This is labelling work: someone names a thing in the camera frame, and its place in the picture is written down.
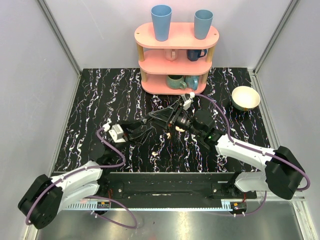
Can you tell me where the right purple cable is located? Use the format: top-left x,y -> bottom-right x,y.
189,91 -> 311,217

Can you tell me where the cream ceramic bowl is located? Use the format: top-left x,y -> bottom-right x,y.
231,86 -> 261,112

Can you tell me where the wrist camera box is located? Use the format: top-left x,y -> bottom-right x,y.
181,95 -> 193,111
108,124 -> 126,143

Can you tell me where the aluminium frame post left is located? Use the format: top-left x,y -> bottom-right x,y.
36,0 -> 82,76

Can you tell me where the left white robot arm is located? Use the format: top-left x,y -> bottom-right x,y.
18,119 -> 152,230

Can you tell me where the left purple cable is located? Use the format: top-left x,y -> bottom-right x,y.
25,123 -> 138,230

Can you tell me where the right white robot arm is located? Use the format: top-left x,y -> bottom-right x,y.
146,100 -> 307,200

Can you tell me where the purple cable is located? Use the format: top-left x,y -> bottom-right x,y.
25,123 -> 138,230
189,91 -> 311,217

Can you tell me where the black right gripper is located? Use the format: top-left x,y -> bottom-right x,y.
149,100 -> 203,138

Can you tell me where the teal glazed ceramic mug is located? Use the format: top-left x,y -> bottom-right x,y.
166,75 -> 187,90

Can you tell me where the light blue butterfly mug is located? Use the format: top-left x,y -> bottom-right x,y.
184,75 -> 200,91

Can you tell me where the pink ceramic mug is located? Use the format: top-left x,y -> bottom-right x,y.
164,49 -> 179,62

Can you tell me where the aluminium frame post right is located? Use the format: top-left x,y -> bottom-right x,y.
252,0 -> 301,76

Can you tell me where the left blue plastic tumbler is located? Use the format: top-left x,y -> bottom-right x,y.
151,4 -> 172,42

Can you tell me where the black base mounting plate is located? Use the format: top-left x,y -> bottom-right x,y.
97,172 -> 257,200

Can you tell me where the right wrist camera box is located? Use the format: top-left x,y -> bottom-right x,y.
181,95 -> 193,111

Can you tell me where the right blue plastic tumbler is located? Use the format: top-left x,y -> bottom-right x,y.
194,9 -> 214,40

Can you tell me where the aluminium frame post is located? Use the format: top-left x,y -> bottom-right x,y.
36,0 -> 82,76
252,0 -> 301,76

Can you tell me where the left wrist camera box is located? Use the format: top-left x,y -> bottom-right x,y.
108,124 -> 126,143

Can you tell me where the dark blue ceramic mug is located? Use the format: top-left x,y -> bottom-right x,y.
186,49 -> 208,62

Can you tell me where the blue plastic tumbler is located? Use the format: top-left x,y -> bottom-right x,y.
194,9 -> 214,40
151,4 -> 172,42

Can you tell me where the white earbud charging case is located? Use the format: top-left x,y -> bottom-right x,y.
175,126 -> 185,133

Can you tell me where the pink three-tier shelf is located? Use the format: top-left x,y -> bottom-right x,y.
134,22 -> 220,95

